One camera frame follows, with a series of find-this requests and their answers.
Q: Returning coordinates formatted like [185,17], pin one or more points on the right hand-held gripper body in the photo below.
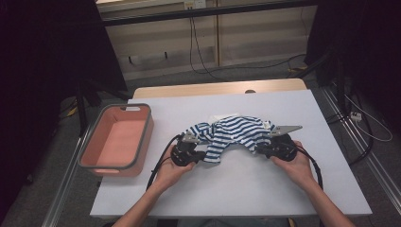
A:
[282,148]

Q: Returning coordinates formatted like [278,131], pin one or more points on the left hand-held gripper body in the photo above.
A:
[184,154]

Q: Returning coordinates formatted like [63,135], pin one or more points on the blue white striped baby romper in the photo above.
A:
[233,132]

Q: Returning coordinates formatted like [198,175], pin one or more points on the pink basket with grey rim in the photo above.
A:
[119,142]

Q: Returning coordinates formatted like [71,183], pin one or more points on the person's left hand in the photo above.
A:
[168,175]

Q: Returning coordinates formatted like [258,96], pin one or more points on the person's right hand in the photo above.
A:
[298,170]

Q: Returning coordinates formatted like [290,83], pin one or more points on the white table cover sheet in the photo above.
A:
[236,189]

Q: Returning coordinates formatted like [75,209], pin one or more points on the light wooden table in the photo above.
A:
[205,88]

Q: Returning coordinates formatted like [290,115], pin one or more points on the white power strip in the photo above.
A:
[356,116]

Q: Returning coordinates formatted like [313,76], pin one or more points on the yellow floor tape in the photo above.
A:
[298,68]
[72,111]

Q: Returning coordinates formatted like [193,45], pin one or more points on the black metal stand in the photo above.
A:
[340,88]

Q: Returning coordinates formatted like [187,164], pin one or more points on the narrow black curtain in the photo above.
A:
[372,47]

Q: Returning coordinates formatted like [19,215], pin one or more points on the black horizontal metal bar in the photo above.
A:
[220,11]

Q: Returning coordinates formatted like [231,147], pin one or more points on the wide black curtain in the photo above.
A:
[47,63]

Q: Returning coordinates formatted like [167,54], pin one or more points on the aluminium floor rail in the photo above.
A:
[372,157]
[63,189]

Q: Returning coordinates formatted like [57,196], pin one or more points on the white wall socket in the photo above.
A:
[195,3]

